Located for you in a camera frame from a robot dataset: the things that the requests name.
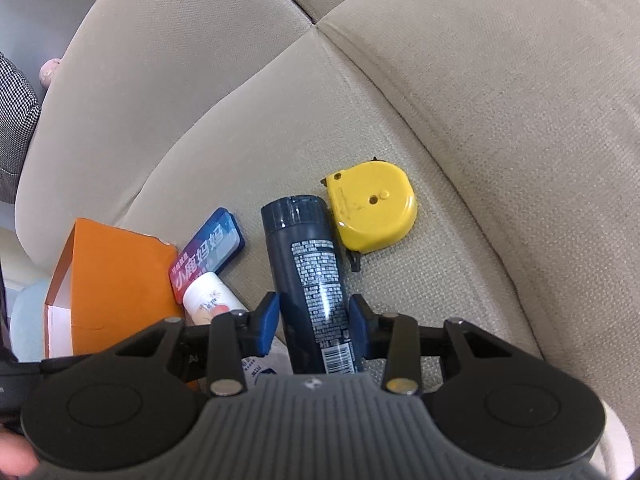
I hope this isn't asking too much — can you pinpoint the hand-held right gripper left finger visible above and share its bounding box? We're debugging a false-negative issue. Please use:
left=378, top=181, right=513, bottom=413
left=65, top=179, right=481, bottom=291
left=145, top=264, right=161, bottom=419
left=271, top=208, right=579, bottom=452
left=112, top=291, right=281, bottom=397

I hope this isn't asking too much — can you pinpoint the pink plush toy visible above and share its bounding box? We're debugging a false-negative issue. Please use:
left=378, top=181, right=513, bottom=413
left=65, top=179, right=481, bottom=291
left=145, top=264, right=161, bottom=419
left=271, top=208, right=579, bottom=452
left=40, top=57, right=63, bottom=89

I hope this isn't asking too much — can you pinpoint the dark blue bottle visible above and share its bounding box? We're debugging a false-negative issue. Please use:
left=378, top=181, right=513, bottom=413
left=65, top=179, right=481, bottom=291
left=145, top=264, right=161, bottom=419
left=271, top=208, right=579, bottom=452
left=261, top=195, right=359, bottom=376

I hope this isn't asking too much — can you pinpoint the red and blue packet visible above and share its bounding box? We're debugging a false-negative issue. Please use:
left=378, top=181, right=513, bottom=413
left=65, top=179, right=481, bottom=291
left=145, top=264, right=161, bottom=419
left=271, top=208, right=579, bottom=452
left=170, top=207, right=246, bottom=306

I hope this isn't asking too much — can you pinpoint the beige fabric sofa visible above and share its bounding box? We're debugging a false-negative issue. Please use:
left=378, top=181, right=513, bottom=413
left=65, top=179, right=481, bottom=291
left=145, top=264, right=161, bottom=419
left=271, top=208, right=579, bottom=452
left=15, top=0, right=640, bottom=411

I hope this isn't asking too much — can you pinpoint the small white bottle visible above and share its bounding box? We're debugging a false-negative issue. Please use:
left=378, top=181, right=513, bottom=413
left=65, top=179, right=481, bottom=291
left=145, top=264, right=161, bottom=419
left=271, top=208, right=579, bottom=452
left=182, top=272, right=247, bottom=329

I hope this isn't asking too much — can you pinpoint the person's left hand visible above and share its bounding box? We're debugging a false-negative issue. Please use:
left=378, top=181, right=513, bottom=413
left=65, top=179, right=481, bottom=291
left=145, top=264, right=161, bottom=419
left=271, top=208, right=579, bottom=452
left=0, top=430, right=39, bottom=479

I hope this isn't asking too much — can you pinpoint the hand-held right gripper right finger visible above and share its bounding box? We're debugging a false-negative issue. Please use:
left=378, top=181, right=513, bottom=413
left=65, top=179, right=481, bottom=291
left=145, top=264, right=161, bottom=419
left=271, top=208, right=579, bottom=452
left=348, top=294, right=506, bottom=396

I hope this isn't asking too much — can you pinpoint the houndstooth pillow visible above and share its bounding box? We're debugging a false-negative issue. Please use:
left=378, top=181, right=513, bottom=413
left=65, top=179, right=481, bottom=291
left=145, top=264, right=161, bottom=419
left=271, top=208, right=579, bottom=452
left=0, top=52, right=42, bottom=203

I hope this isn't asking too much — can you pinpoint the yellow tape measure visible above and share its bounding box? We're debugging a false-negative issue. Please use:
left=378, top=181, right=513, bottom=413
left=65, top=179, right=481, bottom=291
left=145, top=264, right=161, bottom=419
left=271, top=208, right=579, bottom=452
left=320, top=157, right=419, bottom=272

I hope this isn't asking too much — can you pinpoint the orange cardboard box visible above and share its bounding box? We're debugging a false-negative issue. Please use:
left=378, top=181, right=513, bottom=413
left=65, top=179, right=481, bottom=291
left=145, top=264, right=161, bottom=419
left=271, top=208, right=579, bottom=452
left=44, top=218, right=201, bottom=391

